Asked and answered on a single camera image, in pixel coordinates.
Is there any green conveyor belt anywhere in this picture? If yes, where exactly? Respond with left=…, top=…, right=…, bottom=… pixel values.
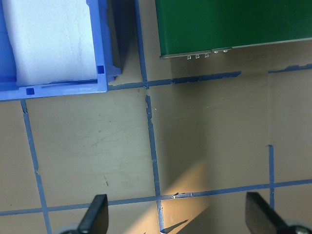
left=156, top=0, right=312, bottom=58

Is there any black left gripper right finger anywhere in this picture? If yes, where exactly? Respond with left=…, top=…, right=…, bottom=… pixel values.
left=245, top=192, right=289, bottom=232

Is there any blue left bin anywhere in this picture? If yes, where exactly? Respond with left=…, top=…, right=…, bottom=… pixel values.
left=0, top=0, right=121, bottom=100

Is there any white foam pad left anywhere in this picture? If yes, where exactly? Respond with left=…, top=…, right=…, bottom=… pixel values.
left=2, top=0, right=97, bottom=86

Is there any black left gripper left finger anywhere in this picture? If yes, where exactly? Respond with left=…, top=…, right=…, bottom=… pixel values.
left=78, top=195, right=109, bottom=233

